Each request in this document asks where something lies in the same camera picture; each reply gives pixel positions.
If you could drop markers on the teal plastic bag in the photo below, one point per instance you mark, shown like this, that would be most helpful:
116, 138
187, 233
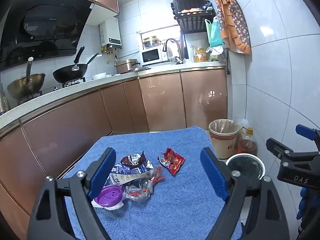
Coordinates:
216, 35

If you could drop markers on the orange brown flowered apron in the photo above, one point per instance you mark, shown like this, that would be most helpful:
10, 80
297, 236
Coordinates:
232, 17

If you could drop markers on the black range hood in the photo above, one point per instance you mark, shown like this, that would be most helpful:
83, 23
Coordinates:
45, 30

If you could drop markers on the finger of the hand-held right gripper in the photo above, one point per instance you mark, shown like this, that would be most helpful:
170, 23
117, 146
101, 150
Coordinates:
305, 131
277, 147

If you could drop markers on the steel pot lid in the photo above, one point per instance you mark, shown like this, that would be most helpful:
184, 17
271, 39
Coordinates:
138, 68

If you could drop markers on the glass pot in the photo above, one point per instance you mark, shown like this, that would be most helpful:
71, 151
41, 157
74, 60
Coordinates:
151, 42

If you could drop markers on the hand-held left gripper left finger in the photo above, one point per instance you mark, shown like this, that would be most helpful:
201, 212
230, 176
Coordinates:
101, 177

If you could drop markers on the beige waste bin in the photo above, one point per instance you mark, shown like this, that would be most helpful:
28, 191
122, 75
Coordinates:
222, 147

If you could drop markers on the white plastic bag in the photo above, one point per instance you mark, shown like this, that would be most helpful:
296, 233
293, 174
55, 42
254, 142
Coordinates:
216, 53

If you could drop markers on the white water heater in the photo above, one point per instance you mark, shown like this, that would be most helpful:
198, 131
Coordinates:
111, 32

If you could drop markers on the light green cutting board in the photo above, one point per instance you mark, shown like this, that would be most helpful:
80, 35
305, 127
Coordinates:
208, 30

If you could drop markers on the red snack wrapper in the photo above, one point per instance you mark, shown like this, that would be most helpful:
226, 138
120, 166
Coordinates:
173, 162

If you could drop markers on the person's right hand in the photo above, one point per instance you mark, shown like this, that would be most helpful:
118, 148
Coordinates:
302, 200

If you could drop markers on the white microwave oven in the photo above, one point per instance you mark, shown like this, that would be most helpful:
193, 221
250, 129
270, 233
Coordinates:
151, 56

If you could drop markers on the blue terry towel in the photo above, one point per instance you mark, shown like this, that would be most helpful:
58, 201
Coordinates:
175, 205

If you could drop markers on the round white bucket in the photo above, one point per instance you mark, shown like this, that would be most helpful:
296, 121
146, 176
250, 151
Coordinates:
246, 167

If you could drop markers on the crumpled white tissue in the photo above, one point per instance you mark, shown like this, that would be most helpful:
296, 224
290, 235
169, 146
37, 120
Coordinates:
115, 207

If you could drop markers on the white bowl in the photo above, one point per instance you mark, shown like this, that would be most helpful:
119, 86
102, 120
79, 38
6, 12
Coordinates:
99, 76

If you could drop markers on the clear red plastic wrapper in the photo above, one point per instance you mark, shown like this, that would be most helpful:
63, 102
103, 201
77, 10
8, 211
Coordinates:
140, 192

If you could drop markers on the purple plastic lid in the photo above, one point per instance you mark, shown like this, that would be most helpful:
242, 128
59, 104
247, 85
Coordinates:
110, 195

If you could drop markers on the yellow bottle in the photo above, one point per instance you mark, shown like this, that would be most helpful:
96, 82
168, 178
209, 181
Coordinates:
200, 55

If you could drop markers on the cooking oil bottle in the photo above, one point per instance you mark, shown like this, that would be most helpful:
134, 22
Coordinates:
247, 147

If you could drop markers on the brown rice cooker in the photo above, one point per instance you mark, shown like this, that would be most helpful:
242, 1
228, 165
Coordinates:
125, 66

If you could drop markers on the black wok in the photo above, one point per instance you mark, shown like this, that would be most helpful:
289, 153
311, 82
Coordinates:
70, 73

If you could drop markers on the black dish rack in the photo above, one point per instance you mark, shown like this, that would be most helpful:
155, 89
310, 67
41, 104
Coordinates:
192, 21

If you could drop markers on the brown snack wrapper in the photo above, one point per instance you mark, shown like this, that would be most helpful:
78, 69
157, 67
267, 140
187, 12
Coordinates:
135, 160

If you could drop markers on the steel kitchen faucet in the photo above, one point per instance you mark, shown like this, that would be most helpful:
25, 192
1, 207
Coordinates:
178, 52

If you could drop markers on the black cooking spatula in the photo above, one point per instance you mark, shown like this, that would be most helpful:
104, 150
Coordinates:
93, 58

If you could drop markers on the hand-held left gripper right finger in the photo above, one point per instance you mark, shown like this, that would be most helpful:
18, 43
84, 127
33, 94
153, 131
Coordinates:
215, 177

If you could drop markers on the gas stove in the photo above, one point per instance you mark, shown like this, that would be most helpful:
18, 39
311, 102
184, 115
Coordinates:
72, 83

